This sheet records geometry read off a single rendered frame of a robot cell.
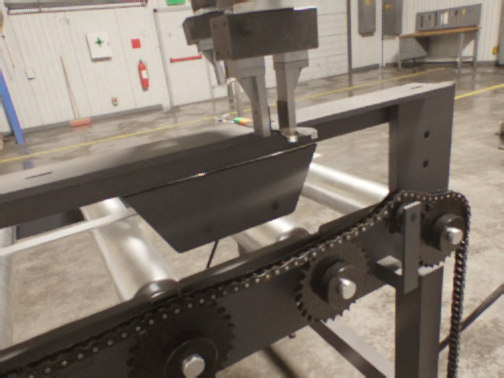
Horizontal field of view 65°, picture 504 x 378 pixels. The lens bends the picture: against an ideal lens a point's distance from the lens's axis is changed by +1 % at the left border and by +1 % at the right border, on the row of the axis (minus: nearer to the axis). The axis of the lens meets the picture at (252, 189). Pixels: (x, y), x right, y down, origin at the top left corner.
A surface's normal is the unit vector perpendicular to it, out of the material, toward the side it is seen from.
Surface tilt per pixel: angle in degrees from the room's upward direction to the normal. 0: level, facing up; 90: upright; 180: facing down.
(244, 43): 90
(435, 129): 90
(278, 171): 90
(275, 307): 90
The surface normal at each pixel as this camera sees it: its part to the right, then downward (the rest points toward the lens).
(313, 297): 0.49, 0.25
